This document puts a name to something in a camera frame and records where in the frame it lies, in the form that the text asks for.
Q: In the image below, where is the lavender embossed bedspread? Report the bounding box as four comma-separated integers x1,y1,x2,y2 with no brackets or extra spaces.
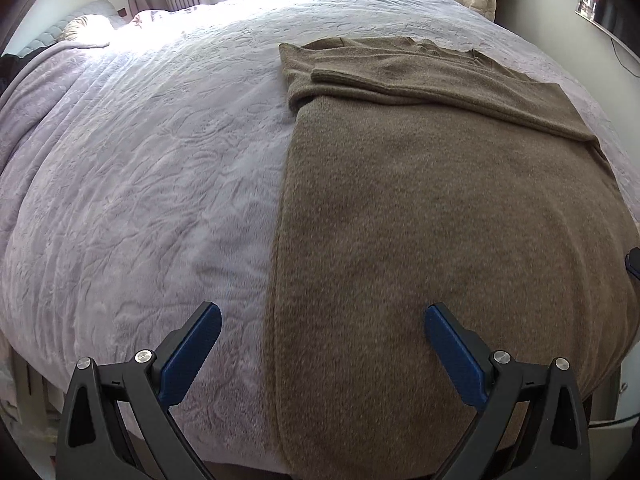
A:
1,0,639,476

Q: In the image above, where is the brown knit sweater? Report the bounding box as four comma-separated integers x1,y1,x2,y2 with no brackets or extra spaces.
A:
265,37,639,479

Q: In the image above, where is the white round pillow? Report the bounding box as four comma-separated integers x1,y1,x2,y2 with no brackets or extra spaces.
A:
58,14,115,44

